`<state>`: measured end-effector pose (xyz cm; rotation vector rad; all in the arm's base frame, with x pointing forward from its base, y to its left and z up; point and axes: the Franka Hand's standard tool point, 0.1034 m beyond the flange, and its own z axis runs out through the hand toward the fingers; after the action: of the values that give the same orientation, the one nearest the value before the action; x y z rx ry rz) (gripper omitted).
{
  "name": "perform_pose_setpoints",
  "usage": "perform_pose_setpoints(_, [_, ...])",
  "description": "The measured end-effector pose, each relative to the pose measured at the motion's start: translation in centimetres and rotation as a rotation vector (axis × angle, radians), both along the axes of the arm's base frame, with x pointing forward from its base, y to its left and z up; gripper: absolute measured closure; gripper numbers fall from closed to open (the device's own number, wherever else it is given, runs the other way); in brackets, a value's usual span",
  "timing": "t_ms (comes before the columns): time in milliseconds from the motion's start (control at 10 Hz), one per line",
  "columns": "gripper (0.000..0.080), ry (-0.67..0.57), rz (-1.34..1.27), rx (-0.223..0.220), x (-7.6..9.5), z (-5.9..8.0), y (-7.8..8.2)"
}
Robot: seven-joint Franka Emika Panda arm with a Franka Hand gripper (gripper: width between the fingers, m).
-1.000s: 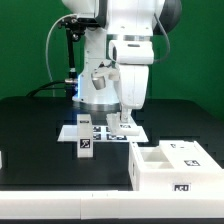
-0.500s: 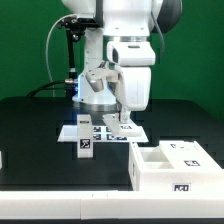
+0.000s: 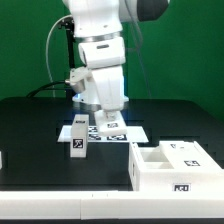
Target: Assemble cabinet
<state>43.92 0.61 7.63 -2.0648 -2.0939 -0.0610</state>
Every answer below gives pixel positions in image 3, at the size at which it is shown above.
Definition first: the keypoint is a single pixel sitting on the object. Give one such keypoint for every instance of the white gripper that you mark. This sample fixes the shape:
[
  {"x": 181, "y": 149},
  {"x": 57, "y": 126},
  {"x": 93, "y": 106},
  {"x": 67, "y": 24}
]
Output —
[{"x": 110, "y": 89}]

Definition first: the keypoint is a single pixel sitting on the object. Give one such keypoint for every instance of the white cabinet body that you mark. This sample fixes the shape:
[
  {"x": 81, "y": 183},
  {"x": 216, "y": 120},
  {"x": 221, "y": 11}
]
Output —
[{"x": 150, "y": 171}]

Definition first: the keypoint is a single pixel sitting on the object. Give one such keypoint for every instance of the long white door panel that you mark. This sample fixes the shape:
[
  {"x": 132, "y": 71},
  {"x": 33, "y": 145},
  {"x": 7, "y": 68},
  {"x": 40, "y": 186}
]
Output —
[{"x": 188, "y": 156}]

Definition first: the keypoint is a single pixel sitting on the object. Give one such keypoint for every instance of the short white door panel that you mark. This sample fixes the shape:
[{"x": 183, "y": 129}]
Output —
[{"x": 110, "y": 128}]

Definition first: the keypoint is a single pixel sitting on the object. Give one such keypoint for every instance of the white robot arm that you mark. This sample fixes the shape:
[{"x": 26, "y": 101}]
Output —
[{"x": 98, "y": 27}]

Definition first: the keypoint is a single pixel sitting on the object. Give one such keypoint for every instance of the white cabinet top block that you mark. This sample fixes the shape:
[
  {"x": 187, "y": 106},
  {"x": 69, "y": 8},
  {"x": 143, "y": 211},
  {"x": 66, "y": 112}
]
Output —
[{"x": 79, "y": 136}]

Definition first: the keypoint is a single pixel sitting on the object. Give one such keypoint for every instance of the white front fence bar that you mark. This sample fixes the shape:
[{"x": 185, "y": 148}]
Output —
[{"x": 118, "y": 205}]

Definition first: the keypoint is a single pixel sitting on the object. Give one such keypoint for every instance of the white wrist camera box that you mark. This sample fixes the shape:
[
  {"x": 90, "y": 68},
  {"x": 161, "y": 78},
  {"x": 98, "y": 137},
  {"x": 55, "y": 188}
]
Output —
[{"x": 78, "y": 77}]

